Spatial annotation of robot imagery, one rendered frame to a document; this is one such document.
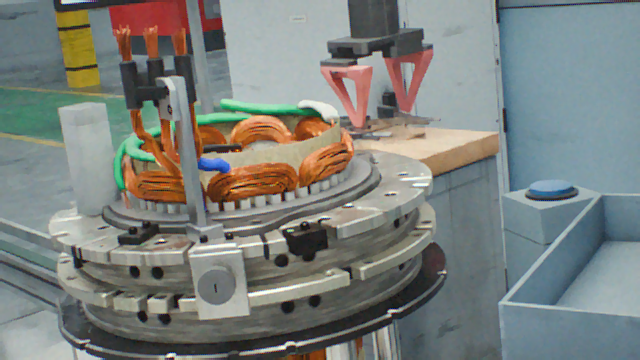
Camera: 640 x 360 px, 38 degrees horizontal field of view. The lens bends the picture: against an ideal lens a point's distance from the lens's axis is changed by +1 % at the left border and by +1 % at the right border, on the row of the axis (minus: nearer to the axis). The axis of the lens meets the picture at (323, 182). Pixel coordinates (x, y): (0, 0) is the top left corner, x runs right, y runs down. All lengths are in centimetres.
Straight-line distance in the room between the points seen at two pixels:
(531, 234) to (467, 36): 236
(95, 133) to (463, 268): 46
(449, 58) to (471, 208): 213
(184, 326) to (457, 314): 45
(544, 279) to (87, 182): 37
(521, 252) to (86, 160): 42
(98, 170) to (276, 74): 276
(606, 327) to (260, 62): 310
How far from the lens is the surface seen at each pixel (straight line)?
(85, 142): 78
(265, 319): 68
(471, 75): 325
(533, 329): 58
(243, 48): 367
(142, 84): 66
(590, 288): 71
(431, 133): 110
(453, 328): 106
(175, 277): 68
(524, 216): 91
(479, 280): 109
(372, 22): 106
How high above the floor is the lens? 128
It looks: 13 degrees down
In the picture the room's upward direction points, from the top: 7 degrees counter-clockwise
